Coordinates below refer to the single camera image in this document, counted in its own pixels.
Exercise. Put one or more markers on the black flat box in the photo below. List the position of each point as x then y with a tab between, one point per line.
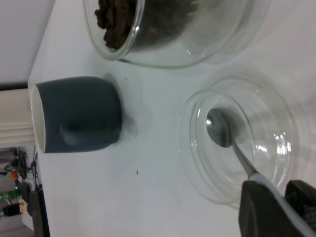
39	214

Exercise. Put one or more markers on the green circuit board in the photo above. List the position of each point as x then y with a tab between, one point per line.
10	195

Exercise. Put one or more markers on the roasted coffee beans pile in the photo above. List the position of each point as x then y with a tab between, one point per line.
116	24

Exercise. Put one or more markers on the small orange connector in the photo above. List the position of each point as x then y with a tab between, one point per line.
14	175

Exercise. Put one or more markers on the black and beige plug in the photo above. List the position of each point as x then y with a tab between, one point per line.
14	208

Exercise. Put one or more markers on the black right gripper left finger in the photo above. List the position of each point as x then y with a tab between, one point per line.
259	214

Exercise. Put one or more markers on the dark grey ceramic mug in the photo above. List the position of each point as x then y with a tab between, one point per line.
81	111

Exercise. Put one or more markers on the white ribbed wall moulding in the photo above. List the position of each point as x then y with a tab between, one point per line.
14	118

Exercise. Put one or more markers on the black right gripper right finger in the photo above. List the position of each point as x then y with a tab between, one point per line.
303	200

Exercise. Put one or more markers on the small clear glass dish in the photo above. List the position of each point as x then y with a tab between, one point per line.
271	111

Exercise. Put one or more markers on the clear glass saucer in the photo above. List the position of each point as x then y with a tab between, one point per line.
222	44

